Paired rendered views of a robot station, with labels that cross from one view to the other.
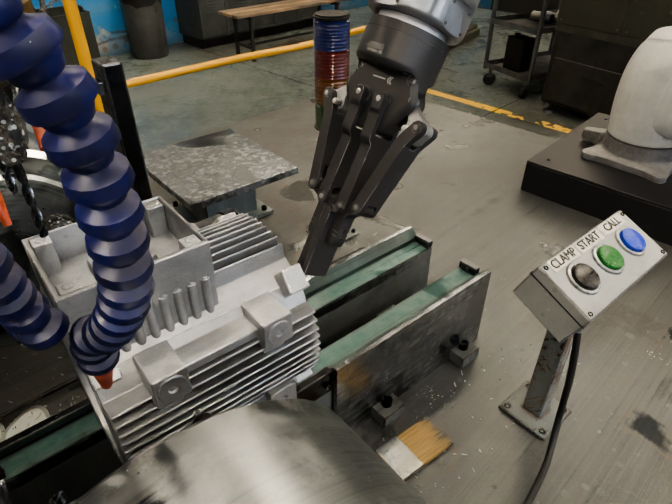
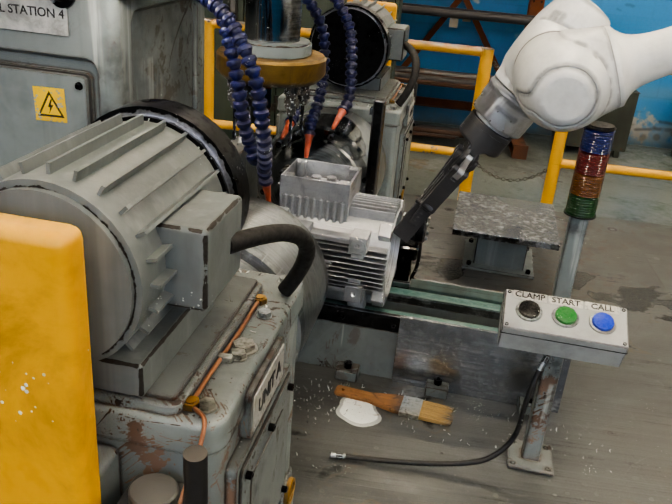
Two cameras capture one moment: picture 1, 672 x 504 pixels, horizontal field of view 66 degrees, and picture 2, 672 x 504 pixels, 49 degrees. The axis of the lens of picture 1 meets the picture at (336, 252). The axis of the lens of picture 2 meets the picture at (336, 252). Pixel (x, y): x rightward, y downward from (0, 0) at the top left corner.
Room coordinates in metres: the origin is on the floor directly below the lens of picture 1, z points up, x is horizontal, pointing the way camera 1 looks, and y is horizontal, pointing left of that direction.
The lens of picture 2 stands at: (-0.40, -0.77, 1.55)
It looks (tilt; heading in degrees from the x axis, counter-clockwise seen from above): 25 degrees down; 50
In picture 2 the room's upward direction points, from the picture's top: 5 degrees clockwise
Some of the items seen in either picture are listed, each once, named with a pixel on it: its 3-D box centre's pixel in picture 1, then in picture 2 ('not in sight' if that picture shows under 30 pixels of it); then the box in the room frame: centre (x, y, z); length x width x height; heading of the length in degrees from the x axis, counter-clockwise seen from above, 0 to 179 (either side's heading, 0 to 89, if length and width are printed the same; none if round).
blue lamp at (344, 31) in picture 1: (331, 33); (597, 139); (0.89, 0.01, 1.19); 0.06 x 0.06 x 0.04
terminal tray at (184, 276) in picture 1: (125, 275); (321, 190); (0.35, 0.18, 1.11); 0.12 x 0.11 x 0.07; 129
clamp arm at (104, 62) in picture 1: (137, 181); (374, 166); (0.50, 0.21, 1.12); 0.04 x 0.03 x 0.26; 130
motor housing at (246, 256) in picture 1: (186, 333); (338, 243); (0.38, 0.15, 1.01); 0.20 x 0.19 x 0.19; 129
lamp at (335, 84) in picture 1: (331, 88); (587, 182); (0.89, 0.01, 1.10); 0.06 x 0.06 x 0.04
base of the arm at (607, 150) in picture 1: (632, 143); not in sight; (1.09, -0.67, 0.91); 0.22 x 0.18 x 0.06; 41
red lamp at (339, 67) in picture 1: (331, 61); (592, 161); (0.89, 0.01, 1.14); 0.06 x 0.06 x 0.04
